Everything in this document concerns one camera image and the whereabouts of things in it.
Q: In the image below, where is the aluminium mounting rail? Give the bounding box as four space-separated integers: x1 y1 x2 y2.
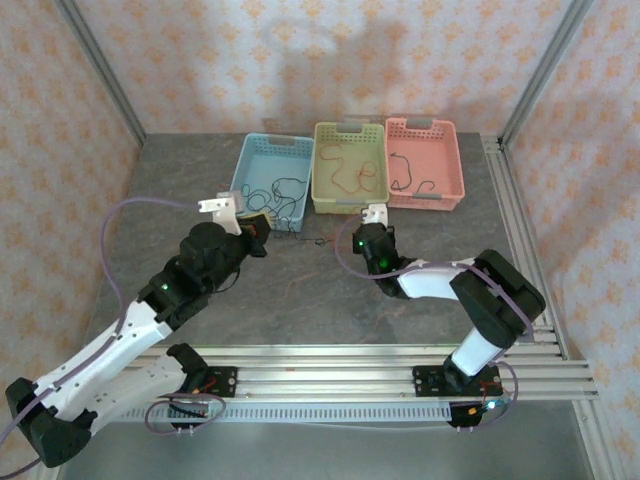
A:
52 343 600 401

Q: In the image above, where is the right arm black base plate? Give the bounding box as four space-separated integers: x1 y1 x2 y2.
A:
412 364 503 399

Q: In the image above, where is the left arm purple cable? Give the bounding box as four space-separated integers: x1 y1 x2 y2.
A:
0 196 226 480

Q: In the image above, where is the pink perforated plastic basket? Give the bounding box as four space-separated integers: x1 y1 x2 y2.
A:
383 117 467 211

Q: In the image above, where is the thick black cable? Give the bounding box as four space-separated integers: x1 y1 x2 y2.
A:
388 152 435 195

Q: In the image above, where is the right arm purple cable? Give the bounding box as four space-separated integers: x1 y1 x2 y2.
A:
333 214 525 432

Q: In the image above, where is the blue perforated plastic basket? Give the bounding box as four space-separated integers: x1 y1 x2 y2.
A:
228 132 316 235

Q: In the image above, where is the orange cable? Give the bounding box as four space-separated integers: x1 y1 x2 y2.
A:
319 144 381 195

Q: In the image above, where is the grey metal shelf panel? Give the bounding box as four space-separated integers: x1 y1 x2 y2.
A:
54 422 599 480

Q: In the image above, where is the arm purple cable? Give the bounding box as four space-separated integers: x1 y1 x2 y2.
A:
333 214 525 432
0 196 226 480

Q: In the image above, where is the aluminium side rail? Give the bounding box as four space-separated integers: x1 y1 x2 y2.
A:
479 132 571 361

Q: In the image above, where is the slotted grey cable duct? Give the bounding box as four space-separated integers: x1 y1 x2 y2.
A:
73 402 454 424

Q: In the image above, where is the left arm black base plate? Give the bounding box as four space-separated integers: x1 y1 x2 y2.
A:
164 366 239 400

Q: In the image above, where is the aluminium frame post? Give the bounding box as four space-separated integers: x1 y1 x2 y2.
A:
499 0 595 147
53 0 148 147

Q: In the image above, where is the green perforated plastic basket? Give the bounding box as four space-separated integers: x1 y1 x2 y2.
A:
310 121 391 215

